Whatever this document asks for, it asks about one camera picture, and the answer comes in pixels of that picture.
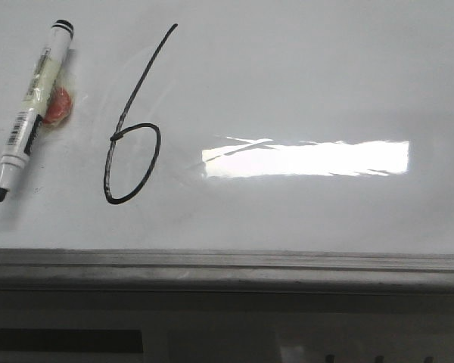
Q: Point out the white black whiteboard marker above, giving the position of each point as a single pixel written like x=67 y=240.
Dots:
x=33 y=108

